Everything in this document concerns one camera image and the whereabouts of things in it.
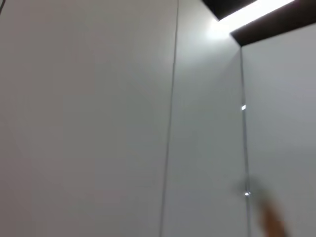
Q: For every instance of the khaki canvas food bag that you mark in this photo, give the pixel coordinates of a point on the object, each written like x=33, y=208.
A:
x=271, y=219

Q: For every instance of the recessed ceiling light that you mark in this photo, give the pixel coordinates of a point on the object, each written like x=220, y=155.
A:
x=254, y=14

